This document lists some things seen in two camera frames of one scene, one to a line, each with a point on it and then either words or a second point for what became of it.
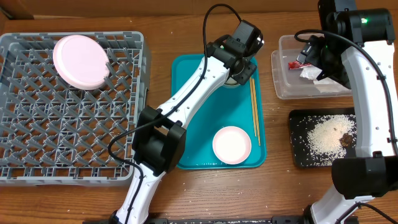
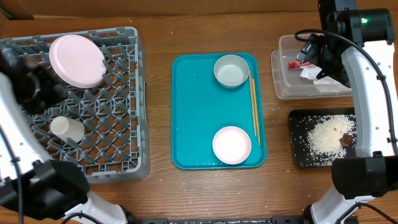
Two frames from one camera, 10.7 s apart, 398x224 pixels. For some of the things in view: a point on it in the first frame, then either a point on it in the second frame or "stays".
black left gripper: [244, 73] → [51, 95]
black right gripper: [311, 54] stays
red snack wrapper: [297, 65] stays
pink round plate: [81, 61] stays
